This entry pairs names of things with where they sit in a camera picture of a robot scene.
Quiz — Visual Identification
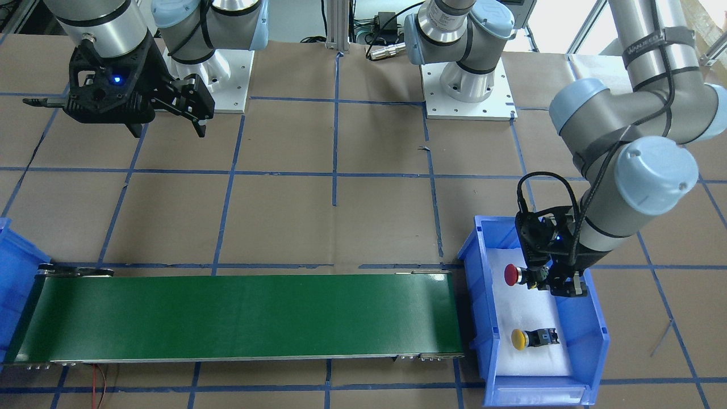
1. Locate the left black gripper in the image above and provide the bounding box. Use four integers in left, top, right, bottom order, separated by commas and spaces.
515, 207, 588, 298

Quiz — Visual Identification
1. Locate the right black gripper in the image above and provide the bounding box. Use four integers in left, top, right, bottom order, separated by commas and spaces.
23, 40, 215, 138

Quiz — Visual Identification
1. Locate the red push button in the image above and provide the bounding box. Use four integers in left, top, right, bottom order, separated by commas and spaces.
504, 264, 527, 286

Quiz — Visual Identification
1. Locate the yellow push button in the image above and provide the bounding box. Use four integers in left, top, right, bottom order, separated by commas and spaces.
511, 328, 560, 351

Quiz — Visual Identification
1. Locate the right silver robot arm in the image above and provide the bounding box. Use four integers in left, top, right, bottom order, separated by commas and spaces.
23, 1, 269, 138

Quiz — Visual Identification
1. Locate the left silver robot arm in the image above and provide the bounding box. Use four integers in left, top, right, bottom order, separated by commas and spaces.
504, 1, 725, 297

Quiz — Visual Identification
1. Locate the white foam pad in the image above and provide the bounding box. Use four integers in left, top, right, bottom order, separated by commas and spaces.
486, 248, 573, 376

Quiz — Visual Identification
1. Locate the blue bin with foam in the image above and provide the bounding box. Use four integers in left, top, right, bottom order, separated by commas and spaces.
458, 215, 610, 407

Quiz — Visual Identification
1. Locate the far blue plastic bin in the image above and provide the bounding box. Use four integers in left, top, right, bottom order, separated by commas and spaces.
1, 218, 51, 360

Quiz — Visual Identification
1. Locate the green conveyor belt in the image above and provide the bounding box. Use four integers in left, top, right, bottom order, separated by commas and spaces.
2, 273, 464, 365

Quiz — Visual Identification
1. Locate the black power adapter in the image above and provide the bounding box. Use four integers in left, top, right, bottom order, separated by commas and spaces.
374, 11, 398, 36

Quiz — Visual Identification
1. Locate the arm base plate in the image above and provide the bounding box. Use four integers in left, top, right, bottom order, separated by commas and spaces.
420, 58, 518, 121
157, 43, 256, 114

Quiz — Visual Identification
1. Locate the aluminium frame post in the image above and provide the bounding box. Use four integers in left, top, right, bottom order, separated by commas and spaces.
324, 0, 352, 54

